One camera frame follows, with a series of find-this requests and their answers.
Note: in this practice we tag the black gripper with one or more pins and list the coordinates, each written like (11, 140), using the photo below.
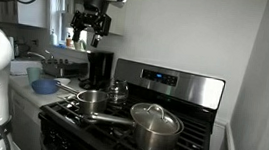
(91, 21)

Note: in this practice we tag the black coffee machine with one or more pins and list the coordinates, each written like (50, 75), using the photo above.
(100, 68)

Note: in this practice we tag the orange soap bottle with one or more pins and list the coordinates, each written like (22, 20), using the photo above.
(68, 41)

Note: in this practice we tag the clear soap bottle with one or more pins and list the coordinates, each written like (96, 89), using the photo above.
(53, 39)

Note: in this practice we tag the plain white upper cabinet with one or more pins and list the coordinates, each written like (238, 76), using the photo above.
(116, 20)

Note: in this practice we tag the kitchen window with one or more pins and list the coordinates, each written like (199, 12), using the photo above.
(60, 13)

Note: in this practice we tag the silver toaster oven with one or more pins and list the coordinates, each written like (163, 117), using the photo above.
(65, 69)

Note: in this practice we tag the small white bowl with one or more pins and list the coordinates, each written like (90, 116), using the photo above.
(62, 81)

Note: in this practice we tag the chrome sink faucet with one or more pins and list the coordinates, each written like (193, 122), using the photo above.
(37, 54)

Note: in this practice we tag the pale green cup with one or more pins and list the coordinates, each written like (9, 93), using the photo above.
(33, 73)

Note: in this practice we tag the blue bowl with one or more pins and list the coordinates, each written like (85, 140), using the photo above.
(44, 86)

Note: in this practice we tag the small steel saucepan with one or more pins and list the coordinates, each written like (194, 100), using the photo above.
(92, 102)

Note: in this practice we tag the white sink basin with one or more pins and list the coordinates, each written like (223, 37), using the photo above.
(23, 67)

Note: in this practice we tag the white lower cabinet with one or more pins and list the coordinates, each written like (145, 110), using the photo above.
(22, 120)

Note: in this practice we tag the steel pot lid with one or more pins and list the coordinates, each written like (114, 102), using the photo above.
(151, 119)

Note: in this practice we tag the stainless steel gas stove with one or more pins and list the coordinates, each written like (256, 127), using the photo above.
(186, 88)

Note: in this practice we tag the large steel pot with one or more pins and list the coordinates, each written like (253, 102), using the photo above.
(154, 141)

